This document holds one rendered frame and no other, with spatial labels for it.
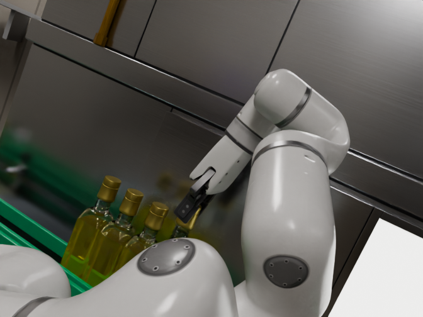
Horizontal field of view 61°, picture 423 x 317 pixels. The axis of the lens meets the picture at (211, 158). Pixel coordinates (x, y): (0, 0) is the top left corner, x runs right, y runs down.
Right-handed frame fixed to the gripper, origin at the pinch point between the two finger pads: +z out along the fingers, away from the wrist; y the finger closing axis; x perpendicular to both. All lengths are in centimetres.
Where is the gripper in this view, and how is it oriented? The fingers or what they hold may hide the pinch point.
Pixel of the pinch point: (191, 208)
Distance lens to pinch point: 67.0
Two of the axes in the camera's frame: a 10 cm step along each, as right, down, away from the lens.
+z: -6.0, 7.7, 2.2
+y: -3.5, -0.1, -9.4
